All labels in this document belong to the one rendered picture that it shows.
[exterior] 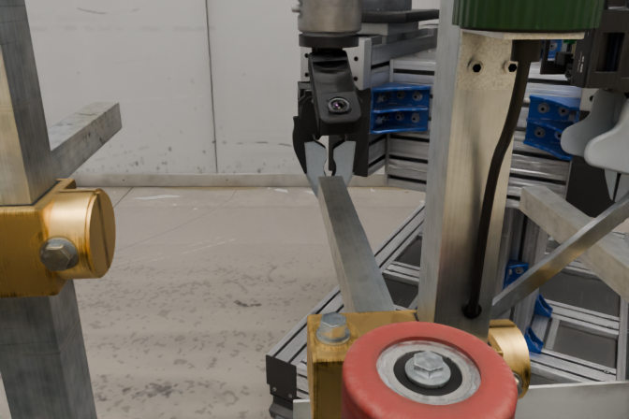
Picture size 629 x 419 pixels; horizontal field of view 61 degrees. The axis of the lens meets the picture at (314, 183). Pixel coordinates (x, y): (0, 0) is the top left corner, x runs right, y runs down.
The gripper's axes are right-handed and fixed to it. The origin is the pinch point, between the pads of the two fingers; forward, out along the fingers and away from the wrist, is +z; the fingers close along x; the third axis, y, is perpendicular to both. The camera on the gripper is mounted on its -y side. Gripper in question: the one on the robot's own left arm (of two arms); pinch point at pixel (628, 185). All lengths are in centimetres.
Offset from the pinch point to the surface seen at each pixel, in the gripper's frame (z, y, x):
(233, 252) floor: 93, 47, -174
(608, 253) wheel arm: 7.6, -1.5, -2.7
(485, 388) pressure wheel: 1.7, 19.8, 20.3
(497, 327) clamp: 5.5, 14.8, 10.6
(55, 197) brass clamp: -4.5, 40.5, 11.4
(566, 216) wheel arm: 7.6, -2.1, -11.2
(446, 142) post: -7.3, 19.8, 12.0
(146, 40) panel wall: 10, 95, -262
